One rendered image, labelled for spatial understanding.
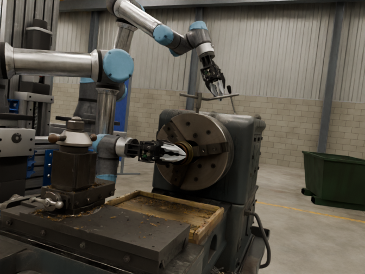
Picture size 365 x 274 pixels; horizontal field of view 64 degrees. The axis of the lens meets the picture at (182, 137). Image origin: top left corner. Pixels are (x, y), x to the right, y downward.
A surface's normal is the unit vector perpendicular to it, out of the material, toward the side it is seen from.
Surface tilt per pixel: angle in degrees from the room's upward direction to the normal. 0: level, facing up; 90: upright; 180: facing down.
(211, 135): 90
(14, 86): 90
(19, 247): 0
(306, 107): 90
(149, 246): 0
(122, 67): 89
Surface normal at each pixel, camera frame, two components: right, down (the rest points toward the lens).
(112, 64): 0.54, 0.09
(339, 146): -0.34, 0.01
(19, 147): 0.88, 0.11
